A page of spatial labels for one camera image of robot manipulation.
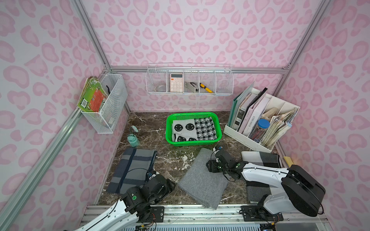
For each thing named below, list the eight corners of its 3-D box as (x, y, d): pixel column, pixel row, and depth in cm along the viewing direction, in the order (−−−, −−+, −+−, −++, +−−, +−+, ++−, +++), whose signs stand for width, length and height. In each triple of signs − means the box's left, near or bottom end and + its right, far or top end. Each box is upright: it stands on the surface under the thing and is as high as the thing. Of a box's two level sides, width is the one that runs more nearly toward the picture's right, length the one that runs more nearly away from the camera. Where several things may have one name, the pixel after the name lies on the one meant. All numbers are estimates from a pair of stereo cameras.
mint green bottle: (129, 147, 100) (125, 141, 94) (132, 140, 104) (128, 134, 98) (138, 147, 100) (134, 141, 94) (140, 140, 104) (137, 133, 98)
